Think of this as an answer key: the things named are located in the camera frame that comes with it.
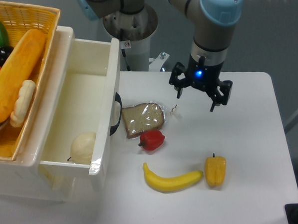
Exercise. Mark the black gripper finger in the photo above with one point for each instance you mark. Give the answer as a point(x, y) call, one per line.
point(220, 93)
point(179, 84)

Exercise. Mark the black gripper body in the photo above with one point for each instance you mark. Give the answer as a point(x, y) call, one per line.
point(204, 69)

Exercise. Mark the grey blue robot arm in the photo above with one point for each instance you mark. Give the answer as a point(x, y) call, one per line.
point(214, 20)

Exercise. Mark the white top drawer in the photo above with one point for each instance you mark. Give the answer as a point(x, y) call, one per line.
point(89, 101)

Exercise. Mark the white drawer cabinet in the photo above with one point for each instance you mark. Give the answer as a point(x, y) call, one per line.
point(23, 177)

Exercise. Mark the bread slice in plastic bag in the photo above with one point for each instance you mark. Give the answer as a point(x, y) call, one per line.
point(147, 116)

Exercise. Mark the yellow toy bell pepper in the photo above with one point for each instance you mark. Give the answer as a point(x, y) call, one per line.
point(215, 170)

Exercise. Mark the red toy bell pepper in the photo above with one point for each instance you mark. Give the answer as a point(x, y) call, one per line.
point(151, 140)

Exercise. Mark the yellow toy banana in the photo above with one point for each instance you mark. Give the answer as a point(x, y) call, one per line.
point(171, 184)

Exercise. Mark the white toy onion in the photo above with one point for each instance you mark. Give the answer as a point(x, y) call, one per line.
point(82, 147)

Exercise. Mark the black object at table edge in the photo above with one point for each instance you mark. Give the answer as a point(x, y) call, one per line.
point(291, 211)

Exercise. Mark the cream toy croissant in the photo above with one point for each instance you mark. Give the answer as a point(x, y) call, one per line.
point(22, 103)

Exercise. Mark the yellow wicker basket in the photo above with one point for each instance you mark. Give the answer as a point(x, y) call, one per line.
point(18, 18)

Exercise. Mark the orange bread loaf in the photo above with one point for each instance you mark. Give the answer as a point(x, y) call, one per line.
point(18, 67)

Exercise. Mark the black toy grapes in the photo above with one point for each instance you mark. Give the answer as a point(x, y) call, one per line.
point(5, 52)

